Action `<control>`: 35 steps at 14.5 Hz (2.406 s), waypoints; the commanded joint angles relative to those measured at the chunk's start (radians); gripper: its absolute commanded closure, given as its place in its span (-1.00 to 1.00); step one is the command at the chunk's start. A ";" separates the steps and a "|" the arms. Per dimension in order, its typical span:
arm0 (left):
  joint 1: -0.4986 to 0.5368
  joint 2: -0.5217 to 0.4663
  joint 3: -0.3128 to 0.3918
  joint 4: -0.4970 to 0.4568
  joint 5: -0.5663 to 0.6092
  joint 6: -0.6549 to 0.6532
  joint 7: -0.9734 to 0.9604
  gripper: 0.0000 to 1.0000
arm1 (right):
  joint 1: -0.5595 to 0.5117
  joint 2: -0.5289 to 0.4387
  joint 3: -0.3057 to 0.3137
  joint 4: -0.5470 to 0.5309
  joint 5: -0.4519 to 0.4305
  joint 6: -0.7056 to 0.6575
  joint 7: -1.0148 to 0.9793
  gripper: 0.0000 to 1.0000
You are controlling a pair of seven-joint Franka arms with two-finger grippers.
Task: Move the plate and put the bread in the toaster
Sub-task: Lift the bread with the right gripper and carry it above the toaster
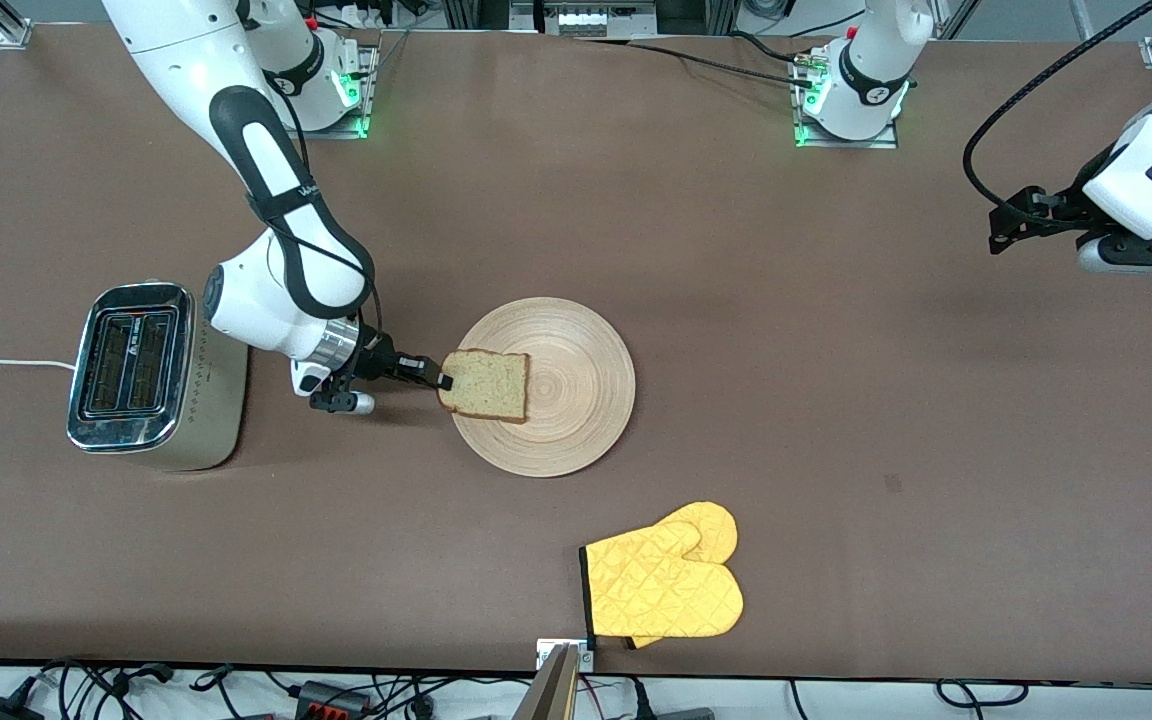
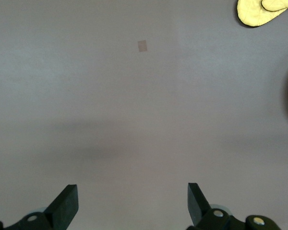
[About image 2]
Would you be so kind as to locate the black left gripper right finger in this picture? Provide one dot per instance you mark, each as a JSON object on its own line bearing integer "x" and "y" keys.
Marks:
{"x": 199, "y": 210}

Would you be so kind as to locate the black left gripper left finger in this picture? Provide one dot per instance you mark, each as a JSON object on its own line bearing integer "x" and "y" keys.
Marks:
{"x": 60, "y": 210}

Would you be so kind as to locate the brown tape patch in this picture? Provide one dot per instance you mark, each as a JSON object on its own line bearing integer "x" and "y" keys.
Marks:
{"x": 142, "y": 46}

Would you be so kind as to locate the yellow quilted oven mitt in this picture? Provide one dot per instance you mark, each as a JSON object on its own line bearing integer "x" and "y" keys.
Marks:
{"x": 252, "y": 13}

